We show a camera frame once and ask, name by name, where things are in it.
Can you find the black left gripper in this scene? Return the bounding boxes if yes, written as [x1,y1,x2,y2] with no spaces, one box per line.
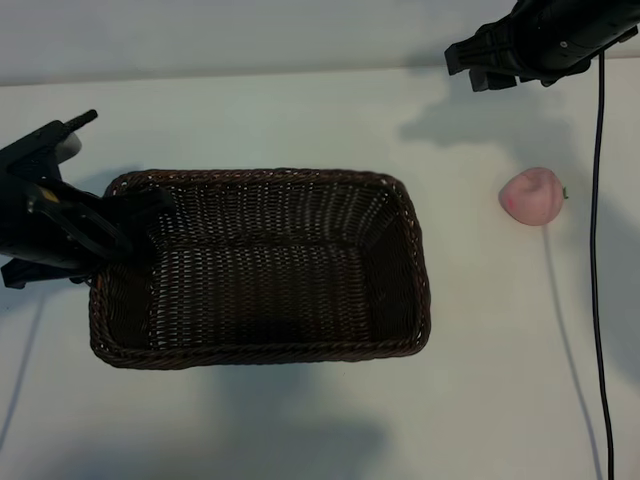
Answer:
[0,164,174,291]

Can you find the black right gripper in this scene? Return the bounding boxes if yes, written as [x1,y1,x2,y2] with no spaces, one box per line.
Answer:
[444,0,606,94]

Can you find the pink peach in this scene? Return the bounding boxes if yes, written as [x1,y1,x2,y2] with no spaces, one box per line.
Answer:
[498,167,571,229]

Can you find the dark brown wicker basket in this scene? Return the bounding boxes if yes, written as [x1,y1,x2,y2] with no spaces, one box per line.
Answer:
[89,168,432,370]

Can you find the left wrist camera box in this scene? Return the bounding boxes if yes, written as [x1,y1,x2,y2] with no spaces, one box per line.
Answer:
[0,109,99,174]

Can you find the black cable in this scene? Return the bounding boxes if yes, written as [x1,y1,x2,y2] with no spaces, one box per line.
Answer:
[589,49,616,480]

